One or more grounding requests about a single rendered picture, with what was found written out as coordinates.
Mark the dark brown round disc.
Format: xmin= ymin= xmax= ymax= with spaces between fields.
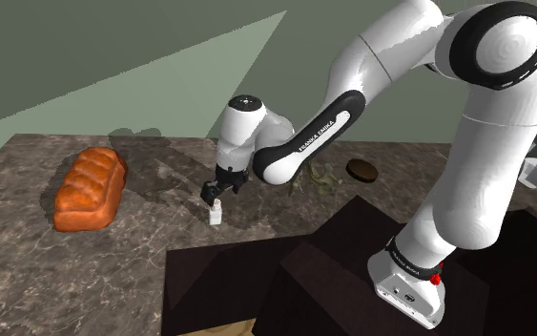
xmin=345 ymin=158 xmax=380 ymax=184

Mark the dark robot stand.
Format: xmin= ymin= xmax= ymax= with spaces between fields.
xmin=159 ymin=195 xmax=537 ymax=336

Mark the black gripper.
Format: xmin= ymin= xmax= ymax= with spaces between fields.
xmin=200 ymin=165 xmax=251 ymax=207

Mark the orange bread loaf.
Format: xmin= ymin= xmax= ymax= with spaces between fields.
xmin=52 ymin=146 xmax=129 ymax=233

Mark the small white bottle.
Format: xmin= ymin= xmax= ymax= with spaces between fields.
xmin=208 ymin=199 xmax=223 ymax=227

